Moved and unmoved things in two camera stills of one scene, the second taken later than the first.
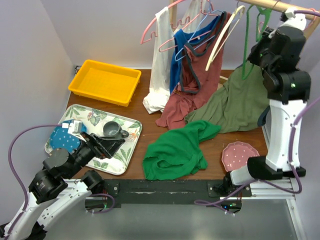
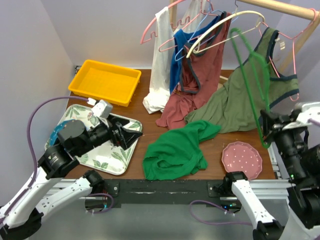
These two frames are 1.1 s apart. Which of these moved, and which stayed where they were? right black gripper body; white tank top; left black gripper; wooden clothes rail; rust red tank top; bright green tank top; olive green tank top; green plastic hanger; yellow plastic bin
Moved: green plastic hanger; left black gripper; right black gripper body
Stayed: olive green tank top; bright green tank top; rust red tank top; wooden clothes rail; white tank top; yellow plastic bin
